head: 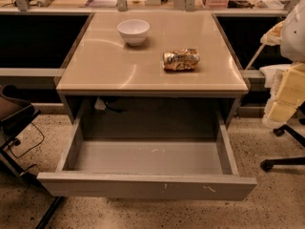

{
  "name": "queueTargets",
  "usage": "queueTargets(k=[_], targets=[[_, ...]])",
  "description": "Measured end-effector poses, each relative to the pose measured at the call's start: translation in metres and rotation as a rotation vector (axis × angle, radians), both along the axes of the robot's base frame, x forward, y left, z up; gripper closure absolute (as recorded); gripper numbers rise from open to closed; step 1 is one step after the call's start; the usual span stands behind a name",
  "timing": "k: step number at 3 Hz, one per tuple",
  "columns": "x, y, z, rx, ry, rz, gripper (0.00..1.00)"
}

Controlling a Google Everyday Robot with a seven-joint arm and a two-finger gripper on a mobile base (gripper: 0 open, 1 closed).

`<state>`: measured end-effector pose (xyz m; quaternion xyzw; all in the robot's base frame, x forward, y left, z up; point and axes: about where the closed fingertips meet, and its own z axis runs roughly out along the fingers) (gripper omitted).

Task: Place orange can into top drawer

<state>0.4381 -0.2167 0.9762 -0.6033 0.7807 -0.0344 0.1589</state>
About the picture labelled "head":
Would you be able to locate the crushed orange soda can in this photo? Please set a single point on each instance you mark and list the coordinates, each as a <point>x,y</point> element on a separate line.
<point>180,60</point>

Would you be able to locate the beige top drawer cabinet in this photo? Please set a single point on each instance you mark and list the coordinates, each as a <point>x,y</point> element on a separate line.
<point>102,64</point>

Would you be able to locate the open grey top drawer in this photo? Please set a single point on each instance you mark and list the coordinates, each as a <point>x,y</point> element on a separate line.
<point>150,148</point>

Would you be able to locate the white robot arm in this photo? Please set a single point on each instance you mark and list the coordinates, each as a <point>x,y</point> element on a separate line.
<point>293,34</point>

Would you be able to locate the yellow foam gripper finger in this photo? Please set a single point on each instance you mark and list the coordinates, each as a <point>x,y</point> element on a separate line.
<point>287,95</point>
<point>273,36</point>

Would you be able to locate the white ceramic bowl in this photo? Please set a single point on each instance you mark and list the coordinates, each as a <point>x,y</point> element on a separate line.
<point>133,31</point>

